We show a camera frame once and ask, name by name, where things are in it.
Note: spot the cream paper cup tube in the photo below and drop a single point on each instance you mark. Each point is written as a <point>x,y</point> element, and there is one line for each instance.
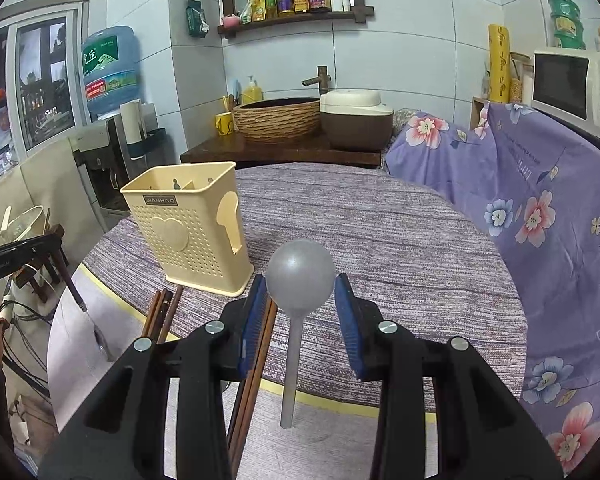
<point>130,120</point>

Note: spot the green packet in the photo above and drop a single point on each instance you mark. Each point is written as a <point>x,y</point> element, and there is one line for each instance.
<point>196,20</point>

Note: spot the yellow roll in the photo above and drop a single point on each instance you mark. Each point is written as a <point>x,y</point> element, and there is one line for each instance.
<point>500,60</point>

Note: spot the yellow cup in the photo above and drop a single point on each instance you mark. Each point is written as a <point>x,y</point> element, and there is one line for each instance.
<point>224,124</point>

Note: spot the water dispenser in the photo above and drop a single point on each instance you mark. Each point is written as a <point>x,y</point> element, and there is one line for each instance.
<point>95,160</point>

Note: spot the green tin cans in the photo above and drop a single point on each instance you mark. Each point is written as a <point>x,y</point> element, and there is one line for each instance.
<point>565,20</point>

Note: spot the pink teapot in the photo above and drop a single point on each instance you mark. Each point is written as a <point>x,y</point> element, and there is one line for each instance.
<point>230,21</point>

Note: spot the white framed window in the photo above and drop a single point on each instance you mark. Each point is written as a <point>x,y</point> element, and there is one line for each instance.
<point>40,85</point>

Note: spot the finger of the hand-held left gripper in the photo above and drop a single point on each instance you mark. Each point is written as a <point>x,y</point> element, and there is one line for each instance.
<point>45,249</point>

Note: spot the brown and cream rice cooker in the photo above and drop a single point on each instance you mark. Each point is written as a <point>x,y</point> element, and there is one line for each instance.
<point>355,120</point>

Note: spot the wicker pattern wash basin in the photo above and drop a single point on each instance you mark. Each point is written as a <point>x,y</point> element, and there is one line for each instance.
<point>275,120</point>

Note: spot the black chopstick with silver band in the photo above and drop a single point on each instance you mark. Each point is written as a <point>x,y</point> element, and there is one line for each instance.
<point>75,285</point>

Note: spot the purple floral cloth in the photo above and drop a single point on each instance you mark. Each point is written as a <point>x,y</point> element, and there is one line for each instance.
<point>555,210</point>

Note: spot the grey blue cup holder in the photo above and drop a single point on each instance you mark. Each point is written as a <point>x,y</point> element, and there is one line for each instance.
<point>150,142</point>

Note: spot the bamboo style faucet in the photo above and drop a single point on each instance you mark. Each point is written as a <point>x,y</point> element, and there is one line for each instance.
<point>324,82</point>

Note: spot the cream perforated utensil holder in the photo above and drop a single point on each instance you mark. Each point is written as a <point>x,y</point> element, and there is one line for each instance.
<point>190,240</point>

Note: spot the brown wooden chopstick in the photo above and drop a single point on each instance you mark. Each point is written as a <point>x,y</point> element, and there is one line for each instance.
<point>152,315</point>
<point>161,315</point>
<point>235,435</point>
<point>250,400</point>
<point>172,310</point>

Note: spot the yellow soap dispenser bottle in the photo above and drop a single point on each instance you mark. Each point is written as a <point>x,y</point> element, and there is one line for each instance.
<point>253,94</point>

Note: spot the small wooden rack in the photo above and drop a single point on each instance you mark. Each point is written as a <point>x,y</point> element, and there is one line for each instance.
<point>478,110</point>

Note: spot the white microwave oven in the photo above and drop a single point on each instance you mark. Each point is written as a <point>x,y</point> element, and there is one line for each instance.
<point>560,80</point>

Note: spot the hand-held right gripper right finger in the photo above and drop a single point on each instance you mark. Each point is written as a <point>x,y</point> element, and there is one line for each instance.
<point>350,330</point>

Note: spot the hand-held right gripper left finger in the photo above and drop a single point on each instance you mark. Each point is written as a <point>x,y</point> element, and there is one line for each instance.
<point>255,320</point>

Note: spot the dark wooden counter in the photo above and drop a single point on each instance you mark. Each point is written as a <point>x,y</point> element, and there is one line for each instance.
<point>280,152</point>

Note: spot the dark wooden stool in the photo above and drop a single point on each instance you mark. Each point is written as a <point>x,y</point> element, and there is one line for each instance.
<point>40,280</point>

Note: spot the blue water jug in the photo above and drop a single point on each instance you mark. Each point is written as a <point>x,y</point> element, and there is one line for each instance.
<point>110,70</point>

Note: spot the silver metal spoon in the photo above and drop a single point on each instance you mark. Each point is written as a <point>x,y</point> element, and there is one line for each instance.
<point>300,275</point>

